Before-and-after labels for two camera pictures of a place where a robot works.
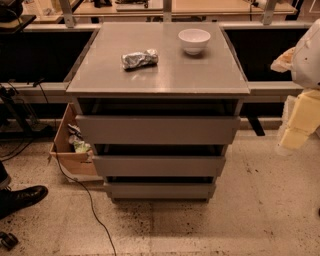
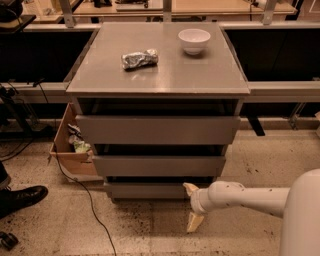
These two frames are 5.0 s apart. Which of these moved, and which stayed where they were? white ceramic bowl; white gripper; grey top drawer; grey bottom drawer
Moved: white gripper
Stayed: grey top drawer; grey bottom drawer; white ceramic bowl
